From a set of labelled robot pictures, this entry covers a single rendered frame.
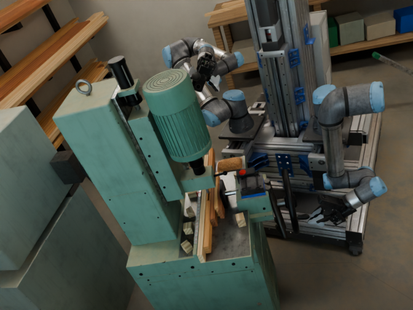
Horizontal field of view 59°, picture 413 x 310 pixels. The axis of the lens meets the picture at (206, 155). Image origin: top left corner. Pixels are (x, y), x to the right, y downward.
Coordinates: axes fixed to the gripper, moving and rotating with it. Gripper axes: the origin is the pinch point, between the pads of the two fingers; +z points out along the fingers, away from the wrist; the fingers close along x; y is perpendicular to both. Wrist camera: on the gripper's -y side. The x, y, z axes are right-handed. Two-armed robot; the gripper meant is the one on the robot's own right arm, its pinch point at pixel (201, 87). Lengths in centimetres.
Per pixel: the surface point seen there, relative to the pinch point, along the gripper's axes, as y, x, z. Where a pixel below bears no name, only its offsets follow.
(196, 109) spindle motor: 3.3, -1.5, 24.4
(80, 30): -108, -115, -247
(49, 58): -113, -121, -178
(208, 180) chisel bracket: -26.5, 13.7, 25.2
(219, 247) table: -38, 23, 48
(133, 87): 3.9, -25.1, 24.3
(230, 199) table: -34.8, 27.2, 23.3
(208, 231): -36, 18, 43
